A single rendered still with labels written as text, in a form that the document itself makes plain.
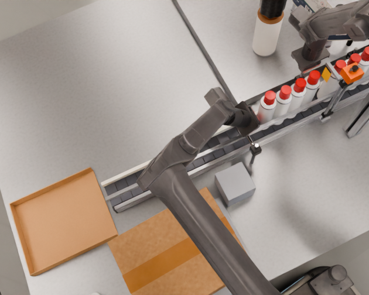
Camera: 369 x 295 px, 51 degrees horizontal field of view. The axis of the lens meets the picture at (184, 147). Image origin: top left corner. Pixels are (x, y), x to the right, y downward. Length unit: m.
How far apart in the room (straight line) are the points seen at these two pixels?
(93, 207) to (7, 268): 1.10
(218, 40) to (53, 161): 0.77
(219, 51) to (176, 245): 0.80
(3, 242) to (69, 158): 1.06
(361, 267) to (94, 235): 1.42
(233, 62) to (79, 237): 0.84
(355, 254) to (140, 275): 1.46
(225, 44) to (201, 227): 1.01
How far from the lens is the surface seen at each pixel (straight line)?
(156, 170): 0.68
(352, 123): 1.44
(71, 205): 1.42
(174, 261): 1.03
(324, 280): 1.92
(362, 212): 1.43
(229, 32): 1.59
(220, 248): 0.66
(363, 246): 2.29
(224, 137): 1.37
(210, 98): 1.18
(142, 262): 1.04
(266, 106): 1.24
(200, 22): 1.63
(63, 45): 1.74
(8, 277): 2.40
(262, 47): 1.49
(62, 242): 1.41
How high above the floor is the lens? 2.14
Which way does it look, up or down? 68 degrees down
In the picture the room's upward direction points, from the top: 10 degrees counter-clockwise
